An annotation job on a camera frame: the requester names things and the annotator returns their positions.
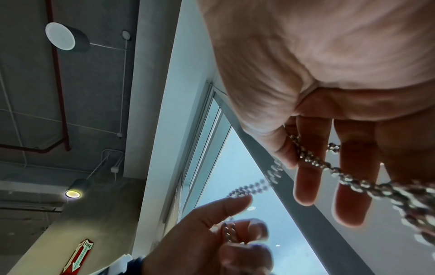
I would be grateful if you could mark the person's right hand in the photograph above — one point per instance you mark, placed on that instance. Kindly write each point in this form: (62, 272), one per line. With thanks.
(306, 53)

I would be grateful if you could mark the person's left hand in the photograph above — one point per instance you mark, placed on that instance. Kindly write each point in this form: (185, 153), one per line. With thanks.
(190, 247)

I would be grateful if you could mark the person's left forearm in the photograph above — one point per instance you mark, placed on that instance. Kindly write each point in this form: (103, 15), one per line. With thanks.
(136, 267)

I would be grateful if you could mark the white junction box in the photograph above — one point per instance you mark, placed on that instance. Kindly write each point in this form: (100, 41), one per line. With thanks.
(115, 169)

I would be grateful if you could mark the red arrow sign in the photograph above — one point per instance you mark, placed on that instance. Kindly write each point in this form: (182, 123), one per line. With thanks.
(79, 255)

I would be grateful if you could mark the grey cylinder spot light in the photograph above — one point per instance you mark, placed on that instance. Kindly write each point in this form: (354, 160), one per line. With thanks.
(77, 188)

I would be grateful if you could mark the white ceiling conduit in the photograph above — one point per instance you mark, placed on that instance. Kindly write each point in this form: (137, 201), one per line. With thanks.
(124, 88)

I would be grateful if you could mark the small white ceiling sensor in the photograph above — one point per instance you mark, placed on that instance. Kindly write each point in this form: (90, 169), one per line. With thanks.
(126, 35)

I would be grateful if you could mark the red ceiling pipe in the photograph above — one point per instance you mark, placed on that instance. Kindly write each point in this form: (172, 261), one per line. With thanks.
(60, 80)

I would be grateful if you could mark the round white ceiling lamp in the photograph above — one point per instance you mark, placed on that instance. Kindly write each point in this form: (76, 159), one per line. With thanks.
(61, 36)

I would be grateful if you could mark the glass window with frame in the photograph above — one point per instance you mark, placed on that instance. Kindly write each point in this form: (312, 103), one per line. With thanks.
(217, 166)

